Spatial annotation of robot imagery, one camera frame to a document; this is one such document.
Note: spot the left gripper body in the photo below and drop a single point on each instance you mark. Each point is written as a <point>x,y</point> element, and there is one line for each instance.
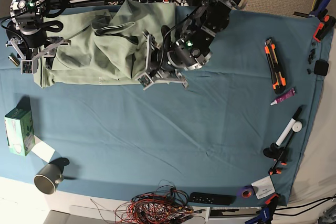
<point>163,69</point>

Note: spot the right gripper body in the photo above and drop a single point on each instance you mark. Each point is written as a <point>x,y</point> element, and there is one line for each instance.
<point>37,53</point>

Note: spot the sage green T-shirt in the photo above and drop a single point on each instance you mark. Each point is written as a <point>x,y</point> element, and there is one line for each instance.
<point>107,48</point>

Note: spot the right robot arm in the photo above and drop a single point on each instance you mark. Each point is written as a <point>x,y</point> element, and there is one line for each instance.
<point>27,30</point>

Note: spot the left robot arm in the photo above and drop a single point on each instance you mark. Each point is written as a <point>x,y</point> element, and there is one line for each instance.
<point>185,46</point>

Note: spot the small silver lighter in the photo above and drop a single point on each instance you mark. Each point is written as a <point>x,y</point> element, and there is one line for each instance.
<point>14,60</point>

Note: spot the green tissue box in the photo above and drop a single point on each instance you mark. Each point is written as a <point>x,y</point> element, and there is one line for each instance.
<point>19,131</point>

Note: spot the white paper slip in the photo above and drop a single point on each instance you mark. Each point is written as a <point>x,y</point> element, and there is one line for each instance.
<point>43,151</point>

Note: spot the blue table cloth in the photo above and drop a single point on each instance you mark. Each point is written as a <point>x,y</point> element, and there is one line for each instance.
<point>122,141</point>

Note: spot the grey ceramic mug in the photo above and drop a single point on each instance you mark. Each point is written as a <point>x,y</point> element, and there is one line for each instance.
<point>48,179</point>

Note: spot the orange black utility knife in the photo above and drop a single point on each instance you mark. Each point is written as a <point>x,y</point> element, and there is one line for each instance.
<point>278,76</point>

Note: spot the black remote control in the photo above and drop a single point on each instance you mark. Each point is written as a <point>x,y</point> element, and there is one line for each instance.
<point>211,199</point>

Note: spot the purple glue tube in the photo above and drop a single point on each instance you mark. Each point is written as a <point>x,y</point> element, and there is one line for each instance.
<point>283,97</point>

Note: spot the white black hand pump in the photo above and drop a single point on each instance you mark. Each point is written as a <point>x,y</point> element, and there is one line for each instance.
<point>293,125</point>

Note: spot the orange black spring clamp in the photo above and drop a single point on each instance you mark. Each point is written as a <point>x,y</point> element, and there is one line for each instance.
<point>281,160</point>

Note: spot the purple tape roll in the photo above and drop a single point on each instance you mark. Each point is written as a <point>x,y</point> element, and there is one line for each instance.
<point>246,192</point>

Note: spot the white card box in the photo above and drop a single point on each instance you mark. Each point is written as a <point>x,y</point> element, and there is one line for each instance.
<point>263,187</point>

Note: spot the black square box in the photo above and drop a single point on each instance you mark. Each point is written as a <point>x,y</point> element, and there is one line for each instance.
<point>321,68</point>

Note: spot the orange black corner clamp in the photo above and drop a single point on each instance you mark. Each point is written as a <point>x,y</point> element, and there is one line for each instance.
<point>327,24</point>

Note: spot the blue bar clamp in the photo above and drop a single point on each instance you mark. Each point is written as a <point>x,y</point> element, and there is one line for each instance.
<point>266,213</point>

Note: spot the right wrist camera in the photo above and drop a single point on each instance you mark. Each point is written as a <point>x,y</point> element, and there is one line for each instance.
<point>29,66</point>

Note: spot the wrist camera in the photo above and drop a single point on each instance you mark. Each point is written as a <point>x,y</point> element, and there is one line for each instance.
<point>29,66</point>
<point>145,80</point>

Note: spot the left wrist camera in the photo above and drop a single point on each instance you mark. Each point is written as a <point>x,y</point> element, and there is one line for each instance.
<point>145,80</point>

